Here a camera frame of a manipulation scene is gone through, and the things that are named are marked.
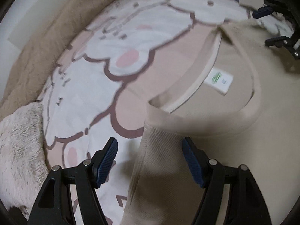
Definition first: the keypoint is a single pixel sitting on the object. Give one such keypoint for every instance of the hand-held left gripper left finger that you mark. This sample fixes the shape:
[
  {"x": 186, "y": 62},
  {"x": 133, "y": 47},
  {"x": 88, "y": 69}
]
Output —
[{"x": 106, "y": 161}]

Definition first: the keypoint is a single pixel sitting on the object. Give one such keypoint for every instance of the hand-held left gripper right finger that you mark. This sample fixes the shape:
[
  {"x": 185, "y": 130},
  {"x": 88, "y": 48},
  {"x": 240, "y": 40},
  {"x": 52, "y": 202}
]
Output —
[{"x": 193, "y": 164}]

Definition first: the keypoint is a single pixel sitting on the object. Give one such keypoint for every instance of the bear print bedsheet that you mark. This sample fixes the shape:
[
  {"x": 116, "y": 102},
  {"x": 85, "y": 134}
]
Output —
[{"x": 117, "y": 39}]

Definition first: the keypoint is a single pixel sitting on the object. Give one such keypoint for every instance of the beige quilted blanket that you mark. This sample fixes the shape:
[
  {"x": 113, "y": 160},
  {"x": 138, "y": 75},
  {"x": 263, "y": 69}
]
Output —
[{"x": 46, "y": 39}]

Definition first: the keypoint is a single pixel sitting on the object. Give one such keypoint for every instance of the fluffy cream pillow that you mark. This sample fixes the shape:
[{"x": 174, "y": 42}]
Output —
[{"x": 18, "y": 150}]

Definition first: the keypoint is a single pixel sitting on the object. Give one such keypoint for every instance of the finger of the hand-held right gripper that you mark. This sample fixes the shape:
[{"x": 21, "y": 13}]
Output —
[
  {"x": 279, "y": 41},
  {"x": 262, "y": 12}
]

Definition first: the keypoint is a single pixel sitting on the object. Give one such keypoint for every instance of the beige knit shirt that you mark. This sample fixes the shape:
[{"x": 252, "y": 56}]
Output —
[{"x": 257, "y": 133}]

